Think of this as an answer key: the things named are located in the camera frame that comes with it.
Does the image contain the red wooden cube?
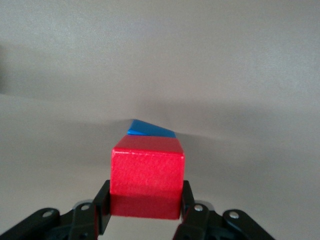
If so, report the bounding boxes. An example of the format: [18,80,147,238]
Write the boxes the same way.
[110,134,186,221]

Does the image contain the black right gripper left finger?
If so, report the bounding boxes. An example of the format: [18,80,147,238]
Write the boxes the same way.
[0,179,112,240]

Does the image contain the brown paper table cover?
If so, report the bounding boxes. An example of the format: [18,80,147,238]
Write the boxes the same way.
[0,0,320,240]

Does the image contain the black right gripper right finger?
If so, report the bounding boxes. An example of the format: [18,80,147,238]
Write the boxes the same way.
[171,179,281,240]

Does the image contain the blue wooden cube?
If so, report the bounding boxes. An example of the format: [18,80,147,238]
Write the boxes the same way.
[127,118,178,139]

